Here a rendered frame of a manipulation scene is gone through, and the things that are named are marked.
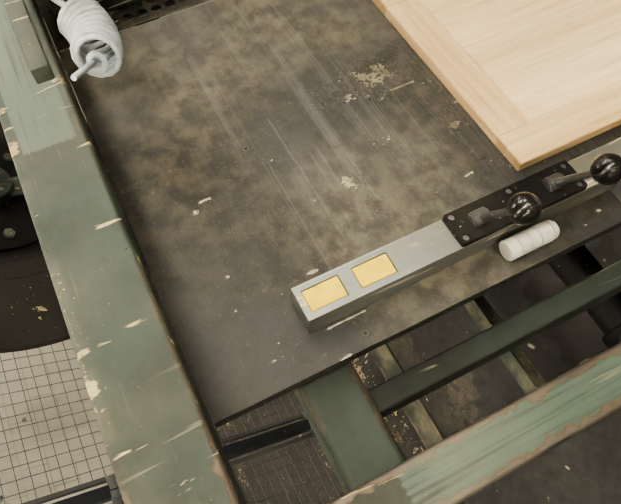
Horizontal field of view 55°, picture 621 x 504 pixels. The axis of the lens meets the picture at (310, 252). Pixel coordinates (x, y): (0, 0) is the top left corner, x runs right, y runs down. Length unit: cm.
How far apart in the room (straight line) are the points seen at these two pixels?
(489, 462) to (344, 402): 19
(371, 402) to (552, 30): 69
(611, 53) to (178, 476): 90
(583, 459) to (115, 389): 212
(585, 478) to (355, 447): 190
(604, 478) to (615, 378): 181
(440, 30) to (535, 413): 64
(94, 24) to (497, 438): 67
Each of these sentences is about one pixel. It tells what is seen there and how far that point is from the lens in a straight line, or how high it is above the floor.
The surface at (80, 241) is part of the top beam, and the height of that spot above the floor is 191.
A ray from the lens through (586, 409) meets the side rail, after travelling 73.
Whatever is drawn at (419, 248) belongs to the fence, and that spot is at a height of 156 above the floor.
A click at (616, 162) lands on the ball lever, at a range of 77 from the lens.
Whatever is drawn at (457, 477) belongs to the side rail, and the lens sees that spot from 67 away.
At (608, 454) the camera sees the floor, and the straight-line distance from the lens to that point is 251.
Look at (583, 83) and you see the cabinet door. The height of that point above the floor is 121.
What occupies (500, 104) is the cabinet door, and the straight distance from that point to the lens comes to 98.
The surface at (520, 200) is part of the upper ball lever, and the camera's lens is 69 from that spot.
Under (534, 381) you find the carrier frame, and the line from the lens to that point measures 243.
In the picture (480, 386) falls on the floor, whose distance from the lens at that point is 271.
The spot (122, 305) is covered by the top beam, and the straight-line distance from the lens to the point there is 70.
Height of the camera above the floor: 215
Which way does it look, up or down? 40 degrees down
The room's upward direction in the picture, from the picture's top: 95 degrees counter-clockwise
